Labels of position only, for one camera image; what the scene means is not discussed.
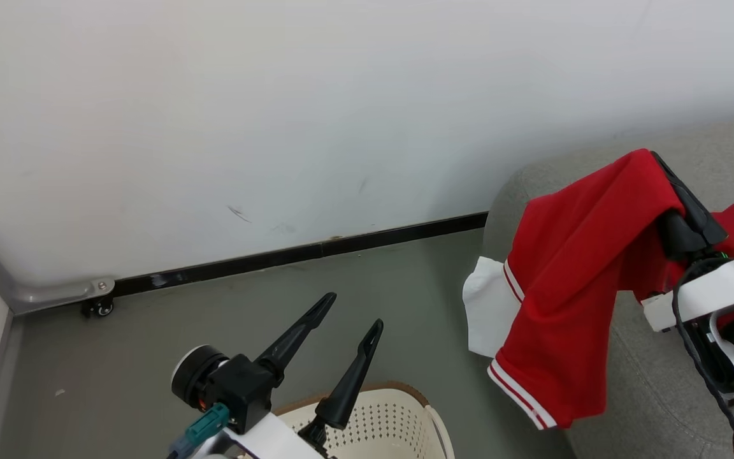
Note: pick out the black baseboard strip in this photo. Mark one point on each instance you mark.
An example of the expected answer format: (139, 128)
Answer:
(341, 245)

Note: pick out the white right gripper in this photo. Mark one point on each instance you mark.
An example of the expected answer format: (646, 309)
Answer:
(724, 290)

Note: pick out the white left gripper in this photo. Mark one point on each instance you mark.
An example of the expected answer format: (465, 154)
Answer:
(265, 440)

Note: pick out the red and white garment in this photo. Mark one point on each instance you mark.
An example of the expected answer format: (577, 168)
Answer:
(571, 274)

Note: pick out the grey metal partition frame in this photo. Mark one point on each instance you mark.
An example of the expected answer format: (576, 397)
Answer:
(55, 293)

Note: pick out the grey fabric sofa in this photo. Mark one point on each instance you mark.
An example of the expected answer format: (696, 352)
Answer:
(654, 395)

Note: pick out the white perforated laundry basket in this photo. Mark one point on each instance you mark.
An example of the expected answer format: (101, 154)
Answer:
(392, 421)

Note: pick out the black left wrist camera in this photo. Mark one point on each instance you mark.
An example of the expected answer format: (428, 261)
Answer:
(239, 389)

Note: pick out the small black caster wheel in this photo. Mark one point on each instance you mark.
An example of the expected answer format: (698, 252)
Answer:
(99, 307)

